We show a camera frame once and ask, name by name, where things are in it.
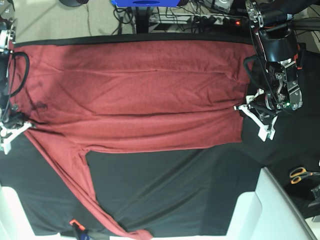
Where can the red and black clamp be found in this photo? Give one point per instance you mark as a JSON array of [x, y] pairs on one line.
[[299, 57]]

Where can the white table frame right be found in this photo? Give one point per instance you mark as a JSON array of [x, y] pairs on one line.
[[267, 213]]

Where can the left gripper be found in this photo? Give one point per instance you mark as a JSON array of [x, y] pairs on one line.
[[274, 88]]

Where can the red long-sleeve shirt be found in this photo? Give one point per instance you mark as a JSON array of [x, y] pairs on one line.
[[130, 97]]

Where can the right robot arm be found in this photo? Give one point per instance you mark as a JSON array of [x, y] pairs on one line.
[[8, 30]]

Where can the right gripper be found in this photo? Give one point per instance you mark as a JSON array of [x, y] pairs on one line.
[[12, 123]]

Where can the black stand post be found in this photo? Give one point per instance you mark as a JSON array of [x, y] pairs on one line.
[[142, 17]]

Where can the blue plastic box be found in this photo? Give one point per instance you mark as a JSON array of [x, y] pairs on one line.
[[145, 3]]

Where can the white power strip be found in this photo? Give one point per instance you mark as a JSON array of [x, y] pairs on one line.
[[185, 18]]

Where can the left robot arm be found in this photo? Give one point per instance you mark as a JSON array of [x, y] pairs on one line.
[[273, 30]]

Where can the black table cloth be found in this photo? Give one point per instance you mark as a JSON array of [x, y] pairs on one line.
[[174, 193]]

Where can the yellow-handled scissors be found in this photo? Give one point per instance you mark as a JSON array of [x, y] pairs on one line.
[[300, 173]]

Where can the blue clamp at bottom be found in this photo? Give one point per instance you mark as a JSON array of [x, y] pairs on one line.
[[80, 232]]

